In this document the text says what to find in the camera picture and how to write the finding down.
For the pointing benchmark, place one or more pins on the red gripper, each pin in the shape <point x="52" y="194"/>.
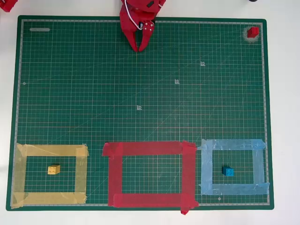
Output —
<point x="128" y="24"/>

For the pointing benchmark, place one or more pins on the red toy brick cube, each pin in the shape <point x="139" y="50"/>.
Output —
<point x="253" y="32"/>

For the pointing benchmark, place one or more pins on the red leader robot arm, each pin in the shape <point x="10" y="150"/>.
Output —
<point x="7" y="4"/>

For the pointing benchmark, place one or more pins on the red tape square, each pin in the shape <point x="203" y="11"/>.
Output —
<point x="114" y="173"/>

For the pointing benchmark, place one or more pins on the blue tape square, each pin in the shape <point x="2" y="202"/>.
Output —
<point x="207" y="168"/>

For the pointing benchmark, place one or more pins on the yellow toy brick cube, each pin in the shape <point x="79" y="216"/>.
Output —
<point x="54" y="170"/>

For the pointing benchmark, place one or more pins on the blue toy brick cube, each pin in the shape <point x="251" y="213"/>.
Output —
<point x="227" y="171"/>

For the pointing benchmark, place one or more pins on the yellow tape square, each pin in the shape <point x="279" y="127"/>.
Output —
<point x="20" y="173"/>

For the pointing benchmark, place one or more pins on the green cutting mat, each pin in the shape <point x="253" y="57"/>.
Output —
<point x="140" y="93"/>

